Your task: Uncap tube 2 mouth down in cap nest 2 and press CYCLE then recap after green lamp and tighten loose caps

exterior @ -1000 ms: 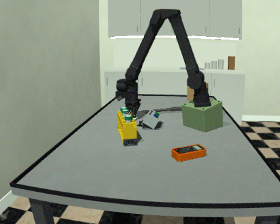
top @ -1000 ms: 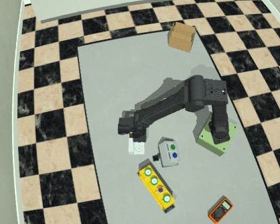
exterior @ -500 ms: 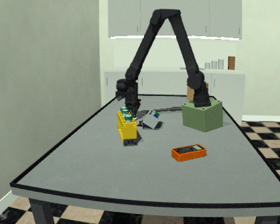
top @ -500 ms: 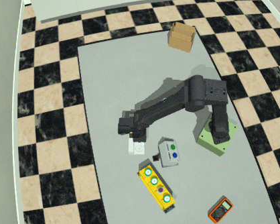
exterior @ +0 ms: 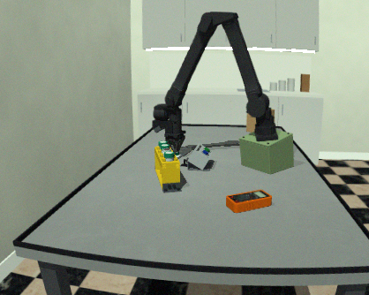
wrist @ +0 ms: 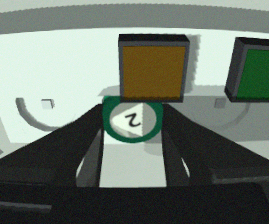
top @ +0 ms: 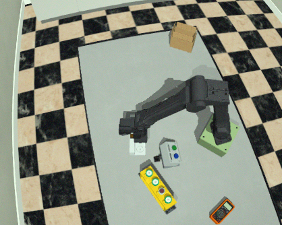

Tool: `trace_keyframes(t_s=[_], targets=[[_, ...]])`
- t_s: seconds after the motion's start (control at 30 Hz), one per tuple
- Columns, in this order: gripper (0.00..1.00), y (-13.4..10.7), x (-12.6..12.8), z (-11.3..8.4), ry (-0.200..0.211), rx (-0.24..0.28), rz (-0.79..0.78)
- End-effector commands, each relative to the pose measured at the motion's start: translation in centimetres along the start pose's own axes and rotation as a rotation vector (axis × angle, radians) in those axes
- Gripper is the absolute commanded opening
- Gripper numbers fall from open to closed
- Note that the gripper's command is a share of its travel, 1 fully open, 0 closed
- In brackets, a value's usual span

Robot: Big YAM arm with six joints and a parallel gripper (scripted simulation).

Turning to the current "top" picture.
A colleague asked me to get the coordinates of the orange multimeter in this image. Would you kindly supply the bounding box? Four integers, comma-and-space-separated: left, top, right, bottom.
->
209, 199, 235, 224

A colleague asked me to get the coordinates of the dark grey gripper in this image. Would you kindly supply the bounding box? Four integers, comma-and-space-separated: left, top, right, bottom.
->
134, 130, 148, 143

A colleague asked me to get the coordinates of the pale grey key housing panel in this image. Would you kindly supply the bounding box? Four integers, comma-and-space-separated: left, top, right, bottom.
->
154, 141, 181, 168

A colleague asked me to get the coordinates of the yellow tube rack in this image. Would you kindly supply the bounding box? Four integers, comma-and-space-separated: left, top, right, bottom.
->
140, 166, 177, 211

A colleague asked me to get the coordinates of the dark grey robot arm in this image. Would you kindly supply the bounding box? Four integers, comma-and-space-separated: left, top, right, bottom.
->
119, 75, 232, 145

